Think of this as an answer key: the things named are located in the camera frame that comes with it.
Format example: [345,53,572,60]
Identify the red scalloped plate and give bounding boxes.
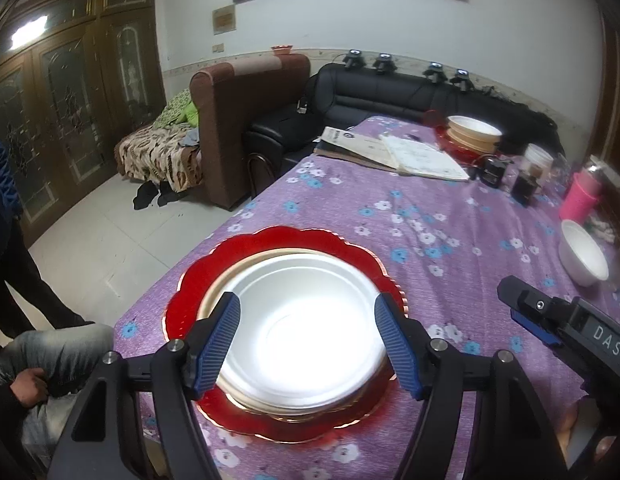
[162,226,409,443]

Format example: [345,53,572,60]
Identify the white foam bowl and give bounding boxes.
[213,252,391,417]
[558,220,610,287]

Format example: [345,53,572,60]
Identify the beige oval plastic bowl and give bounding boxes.
[196,247,391,424]

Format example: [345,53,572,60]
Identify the stacked bowls on red plate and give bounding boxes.
[435,115,502,164]

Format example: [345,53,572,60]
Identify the white work gloves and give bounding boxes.
[588,214,616,245]

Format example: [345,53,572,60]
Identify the purple floral tablecloth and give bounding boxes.
[111,114,620,480]

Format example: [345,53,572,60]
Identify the pink knitted sleeve thermos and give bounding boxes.
[558,164,604,224]

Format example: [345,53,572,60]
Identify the patterned blanket couch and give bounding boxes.
[114,89,203,193]

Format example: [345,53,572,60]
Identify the white plastic jar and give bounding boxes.
[519,143,554,181]

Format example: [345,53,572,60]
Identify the open white booklet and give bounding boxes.
[314,127,470,182]

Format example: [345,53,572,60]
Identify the small dark glass jar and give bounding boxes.
[476,155,512,188]

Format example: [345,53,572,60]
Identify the person in blue jacket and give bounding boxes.
[0,143,113,479]

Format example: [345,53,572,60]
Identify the brown armchair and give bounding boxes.
[189,53,310,210]

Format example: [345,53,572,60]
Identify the black leather sofa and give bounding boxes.
[244,63,565,179]

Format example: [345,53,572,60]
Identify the dark wooden cabinet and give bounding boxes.
[0,0,165,245]

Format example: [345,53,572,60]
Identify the small framed wall picture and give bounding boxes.
[212,4,236,35]

